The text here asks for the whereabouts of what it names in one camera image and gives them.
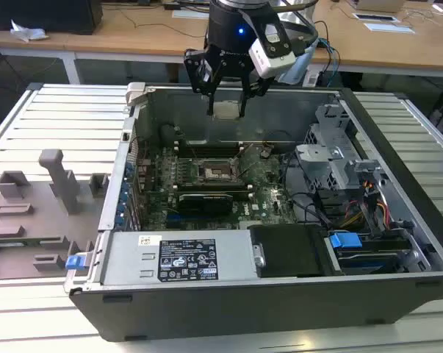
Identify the metal locking lever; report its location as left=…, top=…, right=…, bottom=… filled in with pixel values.
left=182, top=135, right=202, bottom=165
left=234, top=143, right=255, bottom=161

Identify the white paper sheet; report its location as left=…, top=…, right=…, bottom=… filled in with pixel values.
left=364, top=22, right=417, bottom=35
left=171, top=9, right=211, bottom=19

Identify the coloured wire bundle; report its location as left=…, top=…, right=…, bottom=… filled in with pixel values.
left=338, top=198, right=391, bottom=229

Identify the metal socket cover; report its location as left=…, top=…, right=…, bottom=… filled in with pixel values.
left=236, top=143, right=262, bottom=183

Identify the silver metal drive cage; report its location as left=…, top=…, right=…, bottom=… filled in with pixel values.
left=293, top=104, right=387, bottom=192

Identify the grey case latch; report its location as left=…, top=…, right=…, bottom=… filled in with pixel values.
left=126, top=82, right=145, bottom=107

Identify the beige cardboard box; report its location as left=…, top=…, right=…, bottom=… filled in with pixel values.
left=353, top=0, right=406, bottom=14

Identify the black graphics card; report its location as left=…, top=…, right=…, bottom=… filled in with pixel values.
left=177, top=191, right=234, bottom=218

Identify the black computer box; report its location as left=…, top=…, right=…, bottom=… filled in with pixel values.
left=0, top=0, right=104, bottom=36

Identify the white framed dark tablet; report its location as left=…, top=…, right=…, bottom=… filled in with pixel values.
left=352, top=13, right=398, bottom=24

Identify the silver CPU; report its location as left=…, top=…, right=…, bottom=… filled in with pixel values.
left=213, top=101, right=242, bottom=121

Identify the green motherboard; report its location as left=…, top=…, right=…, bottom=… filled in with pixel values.
left=132, top=141, right=306, bottom=232

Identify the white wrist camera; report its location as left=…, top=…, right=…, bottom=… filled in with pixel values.
left=248, top=21, right=306, bottom=79

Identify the black RAM slot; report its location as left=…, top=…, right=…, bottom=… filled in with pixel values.
left=174, top=139, right=242, bottom=146
left=173, top=183, right=252, bottom=188
left=172, top=186, right=253, bottom=191
left=176, top=143, right=242, bottom=149
left=172, top=189, right=253, bottom=195
left=176, top=151, right=242, bottom=157
left=174, top=146, right=242, bottom=153
left=173, top=180, right=252, bottom=185

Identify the blue cable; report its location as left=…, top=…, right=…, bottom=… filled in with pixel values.
left=318, top=38, right=342, bottom=86

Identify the hard disk in blue carrier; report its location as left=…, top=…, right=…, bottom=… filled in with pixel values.
left=327, top=230, right=409, bottom=276

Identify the black round speaker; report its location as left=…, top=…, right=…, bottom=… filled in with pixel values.
left=160, top=124, right=179, bottom=145

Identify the crumpled white paper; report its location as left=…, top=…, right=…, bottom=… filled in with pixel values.
left=10, top=18, right=49, bottom=43

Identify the black cable bundle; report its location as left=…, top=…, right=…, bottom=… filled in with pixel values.
left=281, top=152, right=358, bottom=227

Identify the black plastic shroud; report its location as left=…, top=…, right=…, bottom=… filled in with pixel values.
left=248, top=224, right=334, bottom=279

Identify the silver power supply unit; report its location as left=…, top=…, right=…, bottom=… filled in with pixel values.
left=96, top=229, right=261, bottom=290

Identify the green RAM stick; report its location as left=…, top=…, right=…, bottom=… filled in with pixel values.
left=0, top=238, right=66, bottom=246

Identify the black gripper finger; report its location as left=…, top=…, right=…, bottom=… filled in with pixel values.
left=239, top=63, right=272, bottom=119
left=183, top=47, right=223, bottom=115

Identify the long wooden desk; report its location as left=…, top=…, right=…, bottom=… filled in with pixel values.
left=0, top=0, right=443, bottom=86

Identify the grey parts rack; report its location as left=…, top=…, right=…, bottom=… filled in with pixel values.
left=0, top=149, right=110, bottom=281

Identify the silver metal handle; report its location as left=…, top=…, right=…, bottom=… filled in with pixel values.
left=252, top=244, right=267, bottom=268

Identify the black open PC case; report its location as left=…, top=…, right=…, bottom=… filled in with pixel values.
left=63, top=82, right=443, bottom=343

